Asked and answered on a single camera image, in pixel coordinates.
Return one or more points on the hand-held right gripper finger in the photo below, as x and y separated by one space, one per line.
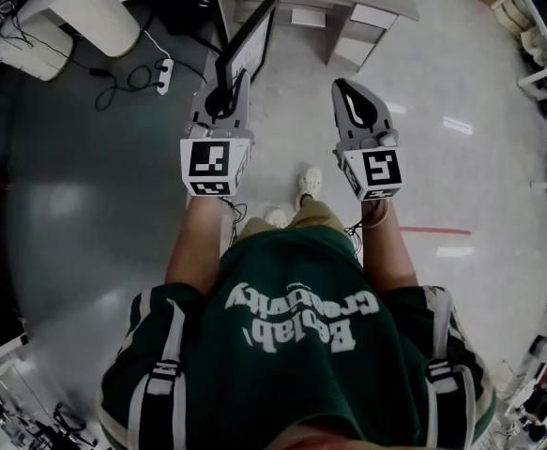
343 115
381 120

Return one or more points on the white cluttered worktable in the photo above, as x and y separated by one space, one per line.
1 392

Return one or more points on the black framed nature picture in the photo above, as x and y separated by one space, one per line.
250 45

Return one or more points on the person's right forearm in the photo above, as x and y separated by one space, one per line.
390 251

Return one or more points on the green printed shirt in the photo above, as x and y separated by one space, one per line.
301 368

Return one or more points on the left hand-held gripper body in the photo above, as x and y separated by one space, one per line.
214 162

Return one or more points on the white right shoe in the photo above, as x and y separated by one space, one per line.
309 183

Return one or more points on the person's left forearm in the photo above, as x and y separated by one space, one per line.
198 242

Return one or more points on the person's chin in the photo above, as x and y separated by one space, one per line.
306 441

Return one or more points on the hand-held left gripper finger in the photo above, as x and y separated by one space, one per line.
199 110
241 110

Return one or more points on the white shoe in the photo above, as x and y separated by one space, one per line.
277 217
309 183

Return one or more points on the red floor tape line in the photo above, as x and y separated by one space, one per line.
437 231

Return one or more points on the white power strip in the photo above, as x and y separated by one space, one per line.
164 75

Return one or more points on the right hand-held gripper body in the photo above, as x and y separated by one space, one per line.
376 169

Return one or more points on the white left shoe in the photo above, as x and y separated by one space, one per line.
277 217

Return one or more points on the white ribbed pedestal side table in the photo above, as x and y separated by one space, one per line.
99 12

